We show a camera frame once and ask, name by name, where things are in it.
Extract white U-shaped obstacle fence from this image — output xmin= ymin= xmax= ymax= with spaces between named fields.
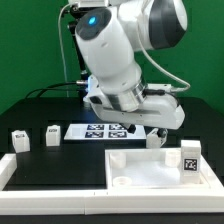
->
xmin=0 ymin=155 xmax=224 ymax=215

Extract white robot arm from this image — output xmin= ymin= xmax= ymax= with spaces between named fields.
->
xmin=75 ymin=0 xmax=187 ymax=130

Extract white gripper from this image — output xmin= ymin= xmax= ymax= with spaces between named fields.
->
xmin=87 ymin=89 xmax=185 ymax=138

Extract camera on mount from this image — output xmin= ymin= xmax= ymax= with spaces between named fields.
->
xmin=68 ymin=0 xmax=109 ymax=8

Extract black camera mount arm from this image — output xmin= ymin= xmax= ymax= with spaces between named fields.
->
xmin=68 ymin=20 xmax=88 ymax=80

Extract white square tabletop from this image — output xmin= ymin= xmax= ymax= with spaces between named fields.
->
xmin=105 ymin=148 xmax=223 ymax=190

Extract grey cable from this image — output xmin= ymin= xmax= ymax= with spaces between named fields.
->
xmin=57 ymin=3 xmax=73 ymax=98

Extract black cables on table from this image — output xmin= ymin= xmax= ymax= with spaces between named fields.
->
xmin=25 ymin=79 xmax=90 ymax=99

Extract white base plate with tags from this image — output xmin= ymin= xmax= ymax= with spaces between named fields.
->
xmin=64 ymin=124 xmax=146 ymax=140

